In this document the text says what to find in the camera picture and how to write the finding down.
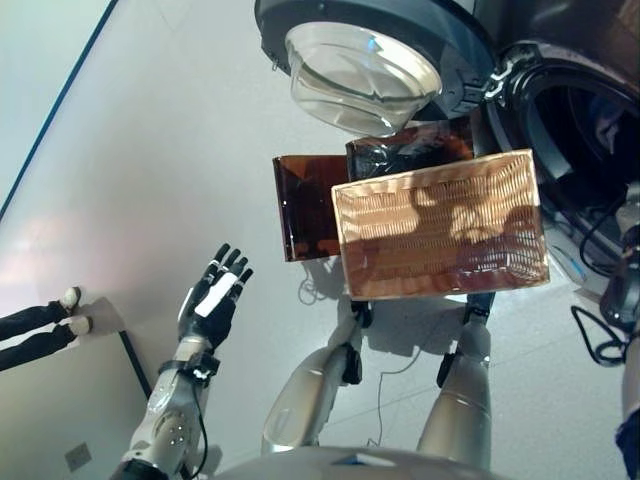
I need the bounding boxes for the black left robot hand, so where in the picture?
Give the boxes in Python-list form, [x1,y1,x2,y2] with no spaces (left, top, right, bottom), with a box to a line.
[177,243,255,351]

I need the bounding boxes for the grey front-load washing machine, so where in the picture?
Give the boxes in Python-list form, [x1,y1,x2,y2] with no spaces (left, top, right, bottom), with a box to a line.
[469,0,640,296]

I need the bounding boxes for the brown acrylic stand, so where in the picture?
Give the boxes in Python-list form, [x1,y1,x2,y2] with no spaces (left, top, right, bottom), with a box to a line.
[271,117,476,262]

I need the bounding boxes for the person in dark trousers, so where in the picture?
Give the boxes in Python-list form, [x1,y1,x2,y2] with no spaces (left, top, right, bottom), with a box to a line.
[0,286,95,372]

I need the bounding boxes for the grey square outlet plate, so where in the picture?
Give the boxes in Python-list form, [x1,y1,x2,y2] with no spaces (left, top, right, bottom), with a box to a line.
[64,442,94,472]

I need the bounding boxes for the grey robot torso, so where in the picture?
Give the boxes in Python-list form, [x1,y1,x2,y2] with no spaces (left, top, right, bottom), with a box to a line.
[214,446,511,480]

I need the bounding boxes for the wicker laundry basket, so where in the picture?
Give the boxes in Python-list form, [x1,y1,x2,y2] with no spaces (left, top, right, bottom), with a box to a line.
[330,148,550,300]

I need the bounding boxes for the round glass washer door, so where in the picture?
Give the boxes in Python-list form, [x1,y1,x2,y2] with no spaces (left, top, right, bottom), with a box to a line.
[253,0,499,139]

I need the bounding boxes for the blue drain cover sticker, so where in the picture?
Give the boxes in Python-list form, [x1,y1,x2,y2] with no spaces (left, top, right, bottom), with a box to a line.
[562,247,589,284]

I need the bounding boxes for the white floor cable coil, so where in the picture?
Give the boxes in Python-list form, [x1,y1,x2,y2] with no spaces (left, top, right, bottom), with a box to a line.
[298,259,341,305]

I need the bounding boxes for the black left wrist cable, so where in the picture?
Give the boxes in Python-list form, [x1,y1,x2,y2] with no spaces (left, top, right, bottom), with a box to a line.
[187,379,209,474]

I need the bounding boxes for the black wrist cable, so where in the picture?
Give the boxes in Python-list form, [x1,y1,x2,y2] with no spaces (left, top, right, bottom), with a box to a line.
[569,189,632,369]
[187,379,209,474]

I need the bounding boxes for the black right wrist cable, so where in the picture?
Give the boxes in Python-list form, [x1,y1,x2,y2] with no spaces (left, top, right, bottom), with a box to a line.
[569,189,632,369]

